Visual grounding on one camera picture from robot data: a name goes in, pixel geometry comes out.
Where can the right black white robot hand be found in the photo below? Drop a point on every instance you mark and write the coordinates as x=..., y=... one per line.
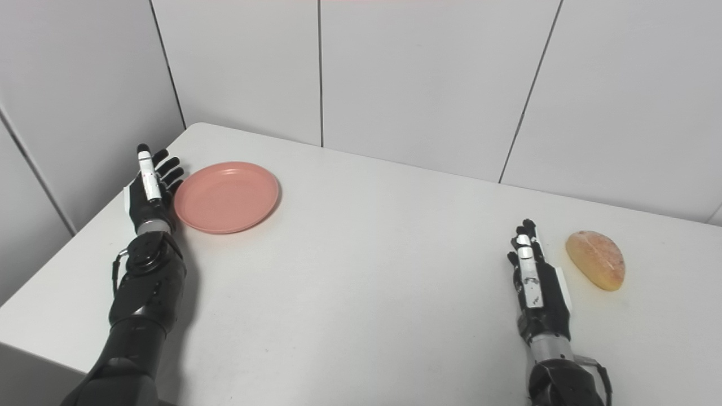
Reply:
x=541, y=299

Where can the pink round plate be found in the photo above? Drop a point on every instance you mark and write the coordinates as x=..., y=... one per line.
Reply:
x=225, y=196

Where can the golden bread roll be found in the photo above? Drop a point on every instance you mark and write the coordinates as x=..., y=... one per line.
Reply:
x=597, y=259

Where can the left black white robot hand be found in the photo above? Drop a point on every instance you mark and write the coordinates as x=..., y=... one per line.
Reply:
x=148, y=200

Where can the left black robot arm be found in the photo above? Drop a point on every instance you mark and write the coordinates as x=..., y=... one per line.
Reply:
x=132, y=321

